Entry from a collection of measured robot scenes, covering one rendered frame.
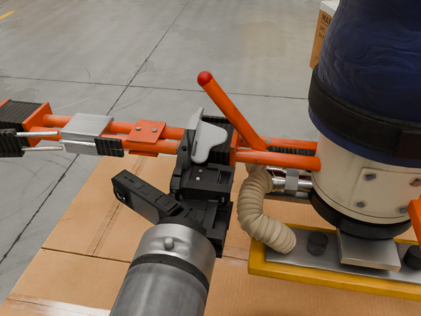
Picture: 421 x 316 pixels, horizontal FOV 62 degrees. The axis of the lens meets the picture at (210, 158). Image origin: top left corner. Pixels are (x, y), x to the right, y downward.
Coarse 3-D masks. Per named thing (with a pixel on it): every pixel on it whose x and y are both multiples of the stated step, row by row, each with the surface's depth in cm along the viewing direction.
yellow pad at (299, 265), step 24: (312, 240) 52; (336, 240) 55; (408, 240) 56; (264, 264) 53; (288, 264) 52; (312, 264) 52; (336, 264) 52; (408, 264) 51; (360, 288) 50; (384, 288) 50; (408, 288) 49
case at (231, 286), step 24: (288, 216) 86; (312, 216) 86; (240, 240) 80; (216, 264) 75; (240, 264) 75; (216, 288) 71; (240, 288) 71; (264, 288) 71; (288, 288) 71; (312, 288) 71; (336, 288) 71; (216, 312) 67; (240, 312) 67; (264, 312) 67; (288, 312) 67; (312, 312) 67; (336, 312) 67; (360, 312) 67; (384, 312) 67; (408, 312) 67
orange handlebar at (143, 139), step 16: (32, 128) 60; (48, 128) 60; (112, 128) 61; (128, 128) 60; (144, 128) 59; (160, 128) 59; (176, 128) 60; (128, 144) 57; (144, 144) 57; (160, 144) 56; (176, 144) 56; (240, 144) 58; (272, 144) 57; (288, 144) 56; (304, 144) 56; (240, 160) 55; (256, 160) 54; (272, 160) 54; (288, 160) 53; (304, 160) 53; (416, 208) 45; (416, 224) 44
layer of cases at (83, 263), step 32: (128, 160) 166; (160, 160) 166; (96, 192) 149; (64, 224) 135; (96, 224) 135; (128, 224) 135; (64, 256) 124; (96, 256) 124; (128, 256) 124; (32, 288) 114; (64, 288) 114; (96, 288) 114
